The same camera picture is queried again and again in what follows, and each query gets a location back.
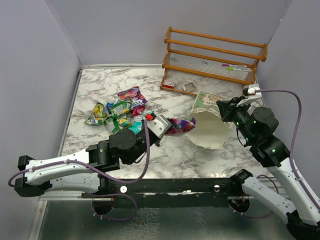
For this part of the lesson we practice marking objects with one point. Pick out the green lime snack packet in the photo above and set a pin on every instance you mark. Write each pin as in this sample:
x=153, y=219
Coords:
x=121, y=107

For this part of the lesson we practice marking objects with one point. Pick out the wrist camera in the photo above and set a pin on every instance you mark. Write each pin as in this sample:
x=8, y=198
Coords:
x=251, y=94
x=158, y=124

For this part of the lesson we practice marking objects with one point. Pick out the pink marker pen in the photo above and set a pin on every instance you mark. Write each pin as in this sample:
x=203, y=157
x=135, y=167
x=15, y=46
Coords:
x=233, y=65

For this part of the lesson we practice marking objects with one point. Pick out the teal snack packet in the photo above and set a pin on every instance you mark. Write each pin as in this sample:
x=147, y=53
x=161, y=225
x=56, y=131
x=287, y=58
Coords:
x=136, y=123

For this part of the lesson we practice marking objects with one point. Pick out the blue M&M packet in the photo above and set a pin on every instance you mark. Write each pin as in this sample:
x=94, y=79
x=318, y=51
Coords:
x=109, y=106

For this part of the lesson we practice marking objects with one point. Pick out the purple blue snack packet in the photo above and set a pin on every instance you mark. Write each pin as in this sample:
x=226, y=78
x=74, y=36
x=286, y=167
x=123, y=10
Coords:
x=134, y=96

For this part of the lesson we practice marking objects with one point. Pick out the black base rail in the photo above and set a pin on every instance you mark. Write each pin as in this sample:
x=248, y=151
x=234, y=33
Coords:
x=168, y=193

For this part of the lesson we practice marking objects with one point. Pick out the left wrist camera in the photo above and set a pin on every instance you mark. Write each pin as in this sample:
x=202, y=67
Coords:
x=158, y=124

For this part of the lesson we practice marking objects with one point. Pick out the white paper bag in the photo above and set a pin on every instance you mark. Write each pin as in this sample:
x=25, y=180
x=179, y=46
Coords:
x=210, y=132

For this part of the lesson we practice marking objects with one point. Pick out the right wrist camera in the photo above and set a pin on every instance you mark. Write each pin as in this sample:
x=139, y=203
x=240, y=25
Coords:
x=251, y=94

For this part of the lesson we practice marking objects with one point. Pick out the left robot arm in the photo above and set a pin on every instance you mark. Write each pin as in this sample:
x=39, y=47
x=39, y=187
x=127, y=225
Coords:
x=81, y=171

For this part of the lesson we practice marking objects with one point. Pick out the pink snack packet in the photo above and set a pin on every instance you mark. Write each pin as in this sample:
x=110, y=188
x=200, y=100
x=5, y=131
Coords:
x=138, y=110

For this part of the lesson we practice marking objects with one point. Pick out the yellow green snack packet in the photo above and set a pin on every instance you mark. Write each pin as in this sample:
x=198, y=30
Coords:
x=97, y=116

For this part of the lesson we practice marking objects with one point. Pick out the red white small box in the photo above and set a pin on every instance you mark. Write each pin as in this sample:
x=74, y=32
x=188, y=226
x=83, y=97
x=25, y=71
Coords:
x=169, y=84

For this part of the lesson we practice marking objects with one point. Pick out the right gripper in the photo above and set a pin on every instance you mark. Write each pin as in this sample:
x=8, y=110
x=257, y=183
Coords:
x=227, y=108

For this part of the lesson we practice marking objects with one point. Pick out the wooden shelf rack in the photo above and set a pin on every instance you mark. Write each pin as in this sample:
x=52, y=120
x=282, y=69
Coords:
x=207, y=66

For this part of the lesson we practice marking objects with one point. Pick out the green marker pen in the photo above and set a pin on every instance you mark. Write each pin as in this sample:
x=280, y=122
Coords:
x=238, y=69

